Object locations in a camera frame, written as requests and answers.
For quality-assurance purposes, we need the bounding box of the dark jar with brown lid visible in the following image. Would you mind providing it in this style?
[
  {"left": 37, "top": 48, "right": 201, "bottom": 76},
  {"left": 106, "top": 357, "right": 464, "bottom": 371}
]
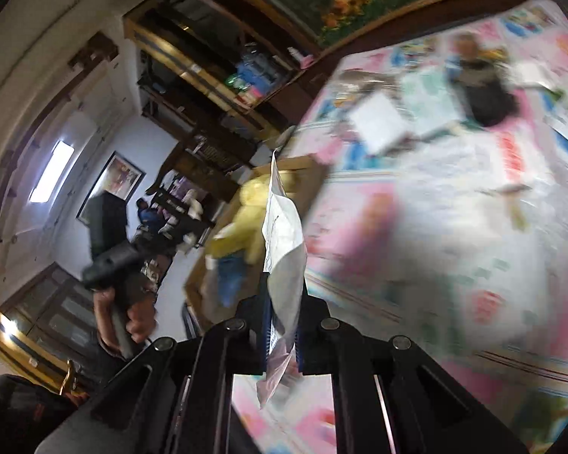
[{"left": 447, "top": 31, "right": 521, "bottom": 128}]

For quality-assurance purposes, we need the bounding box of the yellow plush toy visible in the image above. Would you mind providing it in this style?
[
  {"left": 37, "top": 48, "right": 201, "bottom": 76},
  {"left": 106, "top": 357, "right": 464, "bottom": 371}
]
[{"left": 206, "top": 175, "right": 299, "bottom": 266}]

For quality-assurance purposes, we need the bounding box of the small white packet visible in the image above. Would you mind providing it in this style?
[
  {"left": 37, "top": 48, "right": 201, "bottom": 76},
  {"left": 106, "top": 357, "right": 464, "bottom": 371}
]
[{"left": 506, "top": 59, "right": 557, "bottom": 90}]

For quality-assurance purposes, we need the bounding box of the wooden glass door cabinet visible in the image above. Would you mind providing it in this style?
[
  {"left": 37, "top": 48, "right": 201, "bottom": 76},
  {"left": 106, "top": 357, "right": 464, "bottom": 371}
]
[{"left": 0, "top": 260, "right": 119, "bottom": 389}]

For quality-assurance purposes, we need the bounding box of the cardboard box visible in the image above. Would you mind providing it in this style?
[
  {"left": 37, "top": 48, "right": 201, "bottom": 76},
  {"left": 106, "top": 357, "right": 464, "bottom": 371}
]
[{"left": 184, "top": 154, "right": 329, "bottom": 336}]

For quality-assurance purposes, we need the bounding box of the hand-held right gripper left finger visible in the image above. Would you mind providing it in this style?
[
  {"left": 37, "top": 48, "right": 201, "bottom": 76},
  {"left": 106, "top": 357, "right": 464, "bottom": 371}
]
[{"left": 35, "top": 272, "right": 273, "bottom": 454}]

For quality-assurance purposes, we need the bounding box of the person's left hand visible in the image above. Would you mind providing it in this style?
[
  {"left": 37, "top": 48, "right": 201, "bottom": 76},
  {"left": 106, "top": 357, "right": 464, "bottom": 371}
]
[{"left": 94, "top": 272, "right": 158, "bottom": 355}]

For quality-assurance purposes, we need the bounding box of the silver brown packet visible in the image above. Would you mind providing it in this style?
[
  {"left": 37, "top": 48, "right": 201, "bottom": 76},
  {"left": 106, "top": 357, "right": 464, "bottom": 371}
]
[{"left": 334, "top": 68, "right": 403, "bottom": 100}]

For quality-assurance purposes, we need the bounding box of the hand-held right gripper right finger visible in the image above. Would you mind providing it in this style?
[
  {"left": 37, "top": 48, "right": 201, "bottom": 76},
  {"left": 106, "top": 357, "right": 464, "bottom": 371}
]
[{"left": 293, "top": 288, "right": 540, "bottom": 454}]

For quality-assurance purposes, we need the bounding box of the bright rectangular light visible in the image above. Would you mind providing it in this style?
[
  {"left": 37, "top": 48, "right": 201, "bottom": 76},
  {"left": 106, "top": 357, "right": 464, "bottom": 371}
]
[{"left": 28, "top": 139, "right": 75, "bottom": 204}]

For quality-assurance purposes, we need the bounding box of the wooden headboard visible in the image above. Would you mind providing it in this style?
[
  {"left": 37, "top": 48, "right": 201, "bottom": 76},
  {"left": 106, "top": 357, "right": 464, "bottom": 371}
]
[{"left": 137, "top": 0, "right": 557, "bottom": 124}]

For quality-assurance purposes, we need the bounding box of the wooden shelf cabinet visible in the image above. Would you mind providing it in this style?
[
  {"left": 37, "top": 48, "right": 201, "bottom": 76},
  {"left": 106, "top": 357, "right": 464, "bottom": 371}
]
[{"left": 123, "top": 0, "right": 313, "bottom": 171}]

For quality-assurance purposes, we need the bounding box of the blue container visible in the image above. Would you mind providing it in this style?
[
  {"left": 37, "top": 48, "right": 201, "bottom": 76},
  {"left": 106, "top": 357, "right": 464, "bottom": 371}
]
[{"left": 234, "top": 45, "right": 285, "bottom": 93}]

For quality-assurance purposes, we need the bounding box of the white square packet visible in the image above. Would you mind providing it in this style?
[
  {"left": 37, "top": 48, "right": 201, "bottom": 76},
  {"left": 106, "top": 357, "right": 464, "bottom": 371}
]
[{"left": 350, "top": 92, "right": 408, "bottom": 157}]

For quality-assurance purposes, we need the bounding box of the blue soft item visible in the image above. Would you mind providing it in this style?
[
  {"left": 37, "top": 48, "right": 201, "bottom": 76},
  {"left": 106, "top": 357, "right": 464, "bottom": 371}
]
[{"left": 215, "top": 253, "right": 259, "bottom": 308}]

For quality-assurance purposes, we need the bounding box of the printed blanket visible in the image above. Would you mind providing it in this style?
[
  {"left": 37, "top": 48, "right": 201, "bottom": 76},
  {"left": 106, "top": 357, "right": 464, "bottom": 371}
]
[{"left": 232, "top": 0, "right": 568, "bottom": 454}]

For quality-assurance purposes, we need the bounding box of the green and white packet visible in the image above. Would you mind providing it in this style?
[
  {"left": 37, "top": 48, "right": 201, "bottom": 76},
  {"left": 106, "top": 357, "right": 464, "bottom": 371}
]
[{"left": 400, "top": 68, "right": 460, "bottom": 138}]

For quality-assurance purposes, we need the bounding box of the framed wall picture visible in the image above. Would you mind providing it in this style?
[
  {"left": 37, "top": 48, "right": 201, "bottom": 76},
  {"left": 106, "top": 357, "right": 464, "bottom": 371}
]
[{"left": 76, "top": 151, "right": 147, "bottom": 223}]

